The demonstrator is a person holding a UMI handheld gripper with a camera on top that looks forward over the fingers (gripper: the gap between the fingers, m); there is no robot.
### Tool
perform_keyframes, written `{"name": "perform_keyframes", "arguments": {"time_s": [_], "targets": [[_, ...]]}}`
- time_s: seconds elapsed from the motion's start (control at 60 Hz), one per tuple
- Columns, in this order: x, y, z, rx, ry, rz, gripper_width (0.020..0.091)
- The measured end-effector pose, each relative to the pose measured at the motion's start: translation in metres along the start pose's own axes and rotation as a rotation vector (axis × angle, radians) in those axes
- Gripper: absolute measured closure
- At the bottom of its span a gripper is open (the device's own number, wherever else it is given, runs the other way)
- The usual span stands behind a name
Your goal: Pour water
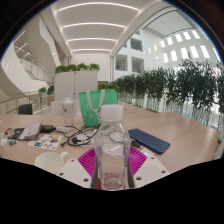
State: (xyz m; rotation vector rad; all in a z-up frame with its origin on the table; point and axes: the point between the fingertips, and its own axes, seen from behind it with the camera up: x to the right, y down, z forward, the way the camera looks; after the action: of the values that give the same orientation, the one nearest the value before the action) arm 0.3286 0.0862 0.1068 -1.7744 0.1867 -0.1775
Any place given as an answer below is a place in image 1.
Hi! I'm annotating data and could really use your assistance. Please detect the green tote bag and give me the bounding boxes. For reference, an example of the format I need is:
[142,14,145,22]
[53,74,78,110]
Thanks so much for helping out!
[78,89,119,128]

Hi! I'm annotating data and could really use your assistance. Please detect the white cabinet with plants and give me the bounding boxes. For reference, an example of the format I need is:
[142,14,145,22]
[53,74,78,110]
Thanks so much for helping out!
[53,63,101,103]

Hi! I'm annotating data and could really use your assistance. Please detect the wooden planter with green plants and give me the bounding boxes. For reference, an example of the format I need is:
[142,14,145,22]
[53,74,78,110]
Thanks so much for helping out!
[97,81,120,93]

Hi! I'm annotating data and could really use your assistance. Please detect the black chair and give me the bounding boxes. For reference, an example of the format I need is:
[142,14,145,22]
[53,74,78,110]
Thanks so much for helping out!
[17,103,34,116]

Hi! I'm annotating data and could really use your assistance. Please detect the colourful sticker sheet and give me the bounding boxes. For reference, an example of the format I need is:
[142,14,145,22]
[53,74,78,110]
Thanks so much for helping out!
[27,133,63,151]

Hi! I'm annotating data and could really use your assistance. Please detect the dark blue keyboard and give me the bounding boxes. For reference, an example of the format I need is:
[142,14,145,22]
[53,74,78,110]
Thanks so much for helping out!
[127,128,172,155]

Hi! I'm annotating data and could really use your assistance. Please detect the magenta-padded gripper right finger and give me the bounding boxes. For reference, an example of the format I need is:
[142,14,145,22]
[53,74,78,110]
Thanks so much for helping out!
[127,146,171,189]

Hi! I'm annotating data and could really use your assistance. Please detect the tangle of black cables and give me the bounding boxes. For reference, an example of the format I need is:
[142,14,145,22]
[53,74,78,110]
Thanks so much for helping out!
[59,124,101,148]

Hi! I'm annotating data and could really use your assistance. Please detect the row of green plants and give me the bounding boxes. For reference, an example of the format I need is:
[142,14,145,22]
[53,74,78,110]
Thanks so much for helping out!
[114,59,224,131]

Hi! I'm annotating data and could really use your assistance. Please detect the black power adapter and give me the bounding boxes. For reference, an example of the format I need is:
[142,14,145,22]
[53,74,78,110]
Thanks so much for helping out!
[39,124,57,134]

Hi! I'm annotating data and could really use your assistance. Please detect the ceiling light strips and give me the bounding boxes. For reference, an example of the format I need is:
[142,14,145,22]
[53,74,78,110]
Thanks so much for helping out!
[56,0,141,53]

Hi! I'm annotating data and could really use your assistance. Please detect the clear plastic water bottle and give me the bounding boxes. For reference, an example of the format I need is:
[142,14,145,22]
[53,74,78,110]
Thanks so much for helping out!
[93,104,132,191]

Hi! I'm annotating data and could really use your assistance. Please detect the flat round red coaster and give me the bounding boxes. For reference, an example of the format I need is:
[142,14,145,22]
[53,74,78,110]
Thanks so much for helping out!
[90,177,102,191]

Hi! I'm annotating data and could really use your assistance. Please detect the clear tumbler with lid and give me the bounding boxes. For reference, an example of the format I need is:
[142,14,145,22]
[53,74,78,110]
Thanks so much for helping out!
[60,96,77,128]

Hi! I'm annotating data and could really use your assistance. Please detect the glass railing with wooden handrail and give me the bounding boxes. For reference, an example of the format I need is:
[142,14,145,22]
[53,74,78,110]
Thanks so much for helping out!
[0,92,46,116]

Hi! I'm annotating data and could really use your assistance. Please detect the black tablet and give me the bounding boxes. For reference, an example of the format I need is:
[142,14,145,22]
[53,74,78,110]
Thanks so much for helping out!
[8,127,26,140]

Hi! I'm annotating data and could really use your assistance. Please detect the white packet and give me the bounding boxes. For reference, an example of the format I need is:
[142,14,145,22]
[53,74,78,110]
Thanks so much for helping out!
[139,148,152,158]

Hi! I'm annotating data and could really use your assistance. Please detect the brown-edged notebook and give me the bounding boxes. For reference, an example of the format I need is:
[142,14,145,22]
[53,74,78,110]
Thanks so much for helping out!
[17,120,44,142]

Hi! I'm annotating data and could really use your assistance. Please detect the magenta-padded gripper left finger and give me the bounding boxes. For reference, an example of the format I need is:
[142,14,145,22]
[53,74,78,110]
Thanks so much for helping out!
[55,148,96,190]

